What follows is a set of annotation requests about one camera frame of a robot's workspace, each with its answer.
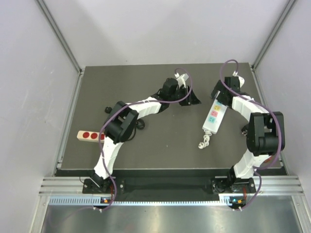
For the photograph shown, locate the black power cable with plug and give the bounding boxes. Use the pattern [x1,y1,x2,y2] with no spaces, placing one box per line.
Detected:
[104,106,146,142]

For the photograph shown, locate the wooden power strip red sockets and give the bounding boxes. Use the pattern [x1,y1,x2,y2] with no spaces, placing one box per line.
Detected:
[76,131,104,143]

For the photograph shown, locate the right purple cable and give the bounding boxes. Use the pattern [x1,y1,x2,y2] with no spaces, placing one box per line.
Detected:
[219,59,284,212]

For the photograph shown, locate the white power strip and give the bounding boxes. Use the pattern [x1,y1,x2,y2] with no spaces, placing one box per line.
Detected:
[198,99,227,149]

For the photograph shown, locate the left aluminium frame post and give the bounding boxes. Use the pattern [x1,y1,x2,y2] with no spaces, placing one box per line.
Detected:
[35,0,84,176]

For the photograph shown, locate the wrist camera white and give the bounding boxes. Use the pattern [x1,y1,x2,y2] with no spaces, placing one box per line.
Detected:
[174,73,189,87]
[232,71,245,88]

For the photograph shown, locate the black plug adapter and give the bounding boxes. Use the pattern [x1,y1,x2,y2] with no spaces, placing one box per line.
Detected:
[241,124,249,136]

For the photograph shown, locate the white slotted cable duct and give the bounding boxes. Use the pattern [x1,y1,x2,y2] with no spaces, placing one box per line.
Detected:
[49,196,242,206]

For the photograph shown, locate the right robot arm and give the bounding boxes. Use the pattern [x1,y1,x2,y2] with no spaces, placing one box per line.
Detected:
[211,76,285,193]

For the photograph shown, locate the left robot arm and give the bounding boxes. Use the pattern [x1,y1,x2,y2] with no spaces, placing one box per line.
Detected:
[83,74,201,194]

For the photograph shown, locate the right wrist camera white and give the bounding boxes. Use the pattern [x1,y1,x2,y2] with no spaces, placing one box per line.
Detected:
[232,71,245,88]

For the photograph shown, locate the right aluminium frame post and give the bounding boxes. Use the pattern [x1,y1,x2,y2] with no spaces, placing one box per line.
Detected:
[253,0,304,175]

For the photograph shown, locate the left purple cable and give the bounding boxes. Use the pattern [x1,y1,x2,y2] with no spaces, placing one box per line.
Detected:
[48,67,193,226]

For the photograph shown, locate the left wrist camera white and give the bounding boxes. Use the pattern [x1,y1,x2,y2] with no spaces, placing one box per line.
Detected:
[174,73,189,87]

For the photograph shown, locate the aluminium frame post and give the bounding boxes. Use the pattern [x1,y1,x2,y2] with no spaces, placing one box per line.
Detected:
[35,0,84,176]
[253,0,304,175]

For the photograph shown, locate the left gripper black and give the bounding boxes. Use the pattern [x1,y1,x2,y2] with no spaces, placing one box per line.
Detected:
[169,85,201,106]

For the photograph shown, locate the red cube plug adapter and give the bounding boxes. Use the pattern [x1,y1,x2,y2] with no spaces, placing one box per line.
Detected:
[264,156,272,163]

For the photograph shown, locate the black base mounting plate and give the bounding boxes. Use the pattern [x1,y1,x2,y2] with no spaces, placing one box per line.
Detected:
[82,176,256,195]

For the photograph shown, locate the purple cable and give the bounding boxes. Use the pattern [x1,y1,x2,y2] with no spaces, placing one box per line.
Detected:
[219,59,284,212]
[48,67,193,226]

